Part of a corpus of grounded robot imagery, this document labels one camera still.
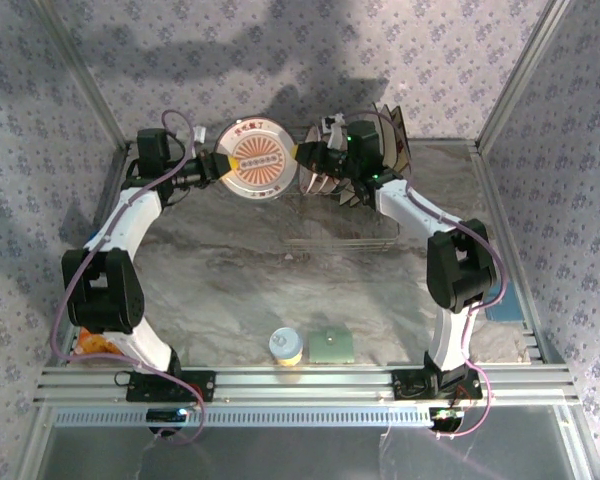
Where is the round orange sunburst plate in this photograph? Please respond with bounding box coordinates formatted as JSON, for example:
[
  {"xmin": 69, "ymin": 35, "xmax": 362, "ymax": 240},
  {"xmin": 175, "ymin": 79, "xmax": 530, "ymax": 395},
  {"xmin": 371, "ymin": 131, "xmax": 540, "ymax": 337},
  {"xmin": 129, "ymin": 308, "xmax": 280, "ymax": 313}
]
[{"xmin": 213, "ymin": 118, "xmax": 301, "ymax": 202}]

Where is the square floral plate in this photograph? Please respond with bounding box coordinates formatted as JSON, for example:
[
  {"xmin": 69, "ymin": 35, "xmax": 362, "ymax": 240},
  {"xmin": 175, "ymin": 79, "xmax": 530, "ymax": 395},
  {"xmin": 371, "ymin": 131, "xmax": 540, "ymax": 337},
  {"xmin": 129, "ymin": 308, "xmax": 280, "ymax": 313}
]
[{"xmin": 387, "ymin": 105, "xmax": 412, "ymax": 176}]

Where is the orange snack bag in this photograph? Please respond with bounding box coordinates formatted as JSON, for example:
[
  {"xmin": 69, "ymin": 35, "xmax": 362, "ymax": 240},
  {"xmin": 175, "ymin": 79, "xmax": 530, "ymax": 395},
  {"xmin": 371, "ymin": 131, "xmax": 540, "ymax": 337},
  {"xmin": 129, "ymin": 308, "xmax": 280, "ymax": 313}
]
[{"xmin": 76, "ymin": 326, "xmax": 127, "ymax": 358}]

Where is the yellow can with grey lid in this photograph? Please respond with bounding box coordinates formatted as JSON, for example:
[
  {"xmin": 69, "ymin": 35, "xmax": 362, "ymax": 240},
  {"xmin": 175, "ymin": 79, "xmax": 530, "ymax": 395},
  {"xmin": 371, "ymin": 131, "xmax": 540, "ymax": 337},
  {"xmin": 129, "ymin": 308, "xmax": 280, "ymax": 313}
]
[{"xmin": 268, "ymin": 327, "xmax": 305, "ymax": 367}]

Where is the green square pad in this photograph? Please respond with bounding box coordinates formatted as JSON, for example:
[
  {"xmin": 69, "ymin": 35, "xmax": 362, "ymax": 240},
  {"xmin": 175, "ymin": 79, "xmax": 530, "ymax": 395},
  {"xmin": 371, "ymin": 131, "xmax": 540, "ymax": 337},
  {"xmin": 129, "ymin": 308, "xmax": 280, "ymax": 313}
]
[{"xmin": 307, "ymin": 327, "xmax": 356, "ymax": 365}]

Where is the blue square pad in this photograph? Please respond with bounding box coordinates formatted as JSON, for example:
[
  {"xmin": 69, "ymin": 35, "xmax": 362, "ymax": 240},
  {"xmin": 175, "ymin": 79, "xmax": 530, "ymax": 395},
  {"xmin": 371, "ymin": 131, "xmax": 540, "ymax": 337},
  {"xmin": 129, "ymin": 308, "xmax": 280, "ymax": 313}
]
[{"xmin": 483, "ymin": 293, "xmax": 525, "ymax": 324}]

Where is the black controller board with LED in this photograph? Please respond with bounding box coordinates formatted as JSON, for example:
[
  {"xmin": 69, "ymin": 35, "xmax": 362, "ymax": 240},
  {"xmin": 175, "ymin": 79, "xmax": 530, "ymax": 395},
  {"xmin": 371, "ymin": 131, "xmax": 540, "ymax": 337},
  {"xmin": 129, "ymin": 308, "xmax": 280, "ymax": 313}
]
[
  {"xmin": 146, "ymin": 407, "xmax": 189, "ymax": 426},
  {"xmin": 428, "ymin": 407, "xmax": 465, "ymax": 431}
]

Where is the metal wire dish rack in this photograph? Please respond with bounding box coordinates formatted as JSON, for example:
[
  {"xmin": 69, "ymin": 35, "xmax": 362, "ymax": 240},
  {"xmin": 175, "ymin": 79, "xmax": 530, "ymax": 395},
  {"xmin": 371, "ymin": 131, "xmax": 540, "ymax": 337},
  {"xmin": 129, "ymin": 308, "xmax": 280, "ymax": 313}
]
[{"xmin": 279, "ymin": 124, "xmax": 402, "ymax": 254}]

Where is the aluminium corner post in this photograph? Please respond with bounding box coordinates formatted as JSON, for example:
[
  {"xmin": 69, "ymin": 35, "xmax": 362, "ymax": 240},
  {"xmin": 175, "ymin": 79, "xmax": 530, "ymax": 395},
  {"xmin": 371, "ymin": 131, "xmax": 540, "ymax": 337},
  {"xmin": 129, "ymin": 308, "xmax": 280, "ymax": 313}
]
[
  {"xmin": 29, "ymin": 0, "xmax": 131, "ymax": 151},
  {"xmin": 476, "ymin": 0, "xmax": 575, "ymax": 147}
]

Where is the aluminium side frame rail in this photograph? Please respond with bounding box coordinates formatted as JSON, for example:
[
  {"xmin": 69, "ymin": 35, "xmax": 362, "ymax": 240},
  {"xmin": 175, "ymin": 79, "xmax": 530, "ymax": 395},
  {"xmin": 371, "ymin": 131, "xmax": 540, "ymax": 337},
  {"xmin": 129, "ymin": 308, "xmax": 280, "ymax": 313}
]
[{"xmin": 471, "ymin": 144, "xmax": 552, "ymax": 364}]

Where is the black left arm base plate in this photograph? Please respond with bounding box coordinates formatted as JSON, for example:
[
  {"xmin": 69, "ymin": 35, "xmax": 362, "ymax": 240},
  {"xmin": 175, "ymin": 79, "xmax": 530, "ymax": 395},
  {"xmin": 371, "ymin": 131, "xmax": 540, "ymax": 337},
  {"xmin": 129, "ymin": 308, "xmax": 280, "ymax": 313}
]
[{"xmin": 125, "ymin": 368, "xmax": 217, "ymax": 404}]

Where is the aluminium front frame rail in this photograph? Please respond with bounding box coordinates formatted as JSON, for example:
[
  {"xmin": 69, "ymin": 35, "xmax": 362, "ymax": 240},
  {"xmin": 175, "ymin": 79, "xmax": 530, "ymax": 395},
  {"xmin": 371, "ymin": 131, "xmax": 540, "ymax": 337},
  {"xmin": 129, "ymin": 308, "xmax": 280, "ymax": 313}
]
[{"xmin": 32, "ymin": 364, "xmax": 580, "ymax": 407}]

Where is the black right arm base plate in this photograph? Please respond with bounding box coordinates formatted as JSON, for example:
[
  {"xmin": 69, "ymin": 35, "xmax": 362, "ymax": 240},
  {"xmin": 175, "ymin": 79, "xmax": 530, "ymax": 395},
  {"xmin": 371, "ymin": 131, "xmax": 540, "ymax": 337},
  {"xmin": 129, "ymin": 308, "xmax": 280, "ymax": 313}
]
[{"xmin": 392, "ymin": 368, "xmax": 484, "ymax": 401}]

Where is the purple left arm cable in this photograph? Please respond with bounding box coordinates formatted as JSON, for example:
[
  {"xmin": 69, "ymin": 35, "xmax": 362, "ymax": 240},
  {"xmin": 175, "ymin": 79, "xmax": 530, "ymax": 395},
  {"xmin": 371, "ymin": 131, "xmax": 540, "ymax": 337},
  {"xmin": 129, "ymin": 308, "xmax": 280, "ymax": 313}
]
[{"xmin": 48, "ymin": 109, "xmax": 207, "ymax": 446}]

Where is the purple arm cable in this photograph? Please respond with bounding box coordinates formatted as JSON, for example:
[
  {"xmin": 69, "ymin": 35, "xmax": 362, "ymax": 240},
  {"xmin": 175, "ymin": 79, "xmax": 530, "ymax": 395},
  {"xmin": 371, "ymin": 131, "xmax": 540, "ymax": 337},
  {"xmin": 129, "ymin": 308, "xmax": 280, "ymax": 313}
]
[
  {"xmin": 48, "ymin": 109, "xmax": 207, "ymax": 446},
  {"xmin": 342, "ymin": 110, "xmax": 509, "ymax": 441}
]

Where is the grey slotted cable duct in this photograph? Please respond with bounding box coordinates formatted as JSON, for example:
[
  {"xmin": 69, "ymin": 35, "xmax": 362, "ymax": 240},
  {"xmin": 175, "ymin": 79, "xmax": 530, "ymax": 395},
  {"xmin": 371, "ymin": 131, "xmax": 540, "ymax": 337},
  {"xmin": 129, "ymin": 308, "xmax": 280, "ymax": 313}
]
[{"xmin": 53, "ymin": 405, "xmax": 434, "ymax": 429}]

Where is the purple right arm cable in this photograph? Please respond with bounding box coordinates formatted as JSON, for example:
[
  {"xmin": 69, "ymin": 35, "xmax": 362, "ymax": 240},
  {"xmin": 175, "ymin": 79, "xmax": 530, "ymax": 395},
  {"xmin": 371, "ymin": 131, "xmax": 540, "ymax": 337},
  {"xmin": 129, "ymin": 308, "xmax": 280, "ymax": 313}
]
[{"xmin": 342, "ymin": 110, "xmax": 509, "ymax": 441}]

